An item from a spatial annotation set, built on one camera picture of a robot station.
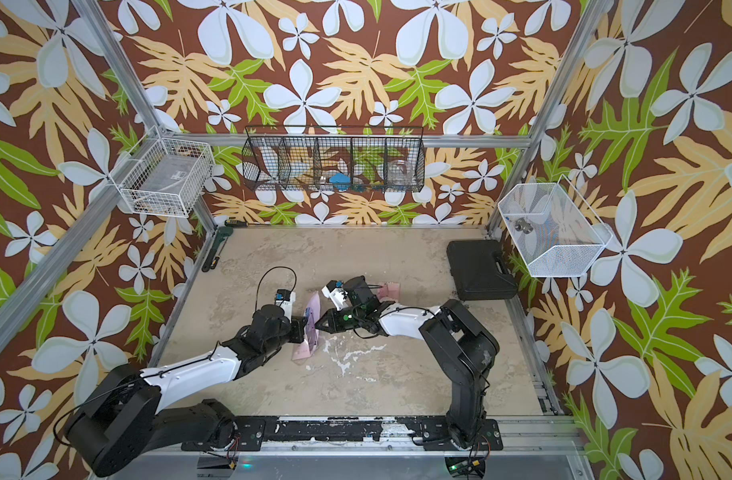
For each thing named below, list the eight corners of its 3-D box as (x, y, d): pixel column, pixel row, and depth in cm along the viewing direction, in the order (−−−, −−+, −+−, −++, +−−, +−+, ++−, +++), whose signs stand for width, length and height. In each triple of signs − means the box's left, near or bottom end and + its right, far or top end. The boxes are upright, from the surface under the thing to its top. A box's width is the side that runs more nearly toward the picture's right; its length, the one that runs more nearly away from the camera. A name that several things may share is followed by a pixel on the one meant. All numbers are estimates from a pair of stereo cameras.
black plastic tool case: (457, 301, 101) (461, 292, 97) (445, 250, 116) (449, 240, 111) (512, 301, 101) (519, 292, 97) (494, 250, 116) (499, 240, 111)
